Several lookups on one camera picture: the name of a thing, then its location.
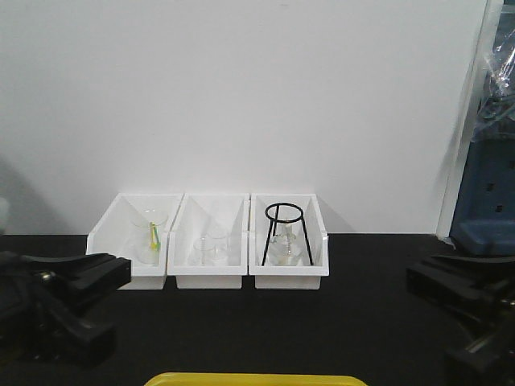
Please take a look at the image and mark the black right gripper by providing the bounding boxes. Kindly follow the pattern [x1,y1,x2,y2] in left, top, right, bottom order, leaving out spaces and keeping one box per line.
[406,254,514,385]

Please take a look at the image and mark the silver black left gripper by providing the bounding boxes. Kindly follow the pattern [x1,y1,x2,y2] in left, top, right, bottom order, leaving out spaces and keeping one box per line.
[1,251,131,366]

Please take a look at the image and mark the yellow plastic tray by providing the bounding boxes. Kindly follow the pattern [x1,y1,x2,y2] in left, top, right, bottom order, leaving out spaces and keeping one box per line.
[146,372,365,385]

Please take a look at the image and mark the blue grey drying pegboard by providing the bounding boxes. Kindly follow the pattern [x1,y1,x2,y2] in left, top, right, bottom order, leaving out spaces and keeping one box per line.
[450,1,514,256]

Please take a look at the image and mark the left white storage bin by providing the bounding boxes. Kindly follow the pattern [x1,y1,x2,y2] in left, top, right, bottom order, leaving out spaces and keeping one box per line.
[86,193,183,290]

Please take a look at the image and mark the white storage bin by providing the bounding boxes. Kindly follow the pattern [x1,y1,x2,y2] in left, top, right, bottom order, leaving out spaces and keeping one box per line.
[167,193,250,290]
[86,193,183,290]
[248,193,329,290]

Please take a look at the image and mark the glass beaker with green stick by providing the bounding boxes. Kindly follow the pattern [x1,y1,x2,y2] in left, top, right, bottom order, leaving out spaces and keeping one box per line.
[131,208,168,265]

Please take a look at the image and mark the middle white storage bin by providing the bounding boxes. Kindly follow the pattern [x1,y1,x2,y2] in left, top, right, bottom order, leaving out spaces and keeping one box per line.
[167,193,250,290]

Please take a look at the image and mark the small glass beakers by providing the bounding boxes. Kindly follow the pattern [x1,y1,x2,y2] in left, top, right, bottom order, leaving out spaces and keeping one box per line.
[190,228,229,266]

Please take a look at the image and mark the right white storage bin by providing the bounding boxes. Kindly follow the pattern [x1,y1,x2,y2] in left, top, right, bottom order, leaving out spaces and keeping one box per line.
[248,193,329,290]

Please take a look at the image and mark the glass flask in bin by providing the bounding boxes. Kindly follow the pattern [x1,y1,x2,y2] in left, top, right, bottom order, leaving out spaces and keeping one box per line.
[268,224,303,266]

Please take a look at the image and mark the plastic bag of black parts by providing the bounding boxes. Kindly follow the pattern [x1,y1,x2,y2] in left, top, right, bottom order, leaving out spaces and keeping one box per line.
[472,21,514,142]

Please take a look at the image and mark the black wire tripod stand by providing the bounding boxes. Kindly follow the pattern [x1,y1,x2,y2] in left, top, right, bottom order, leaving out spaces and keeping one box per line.
[260,202,315,267]

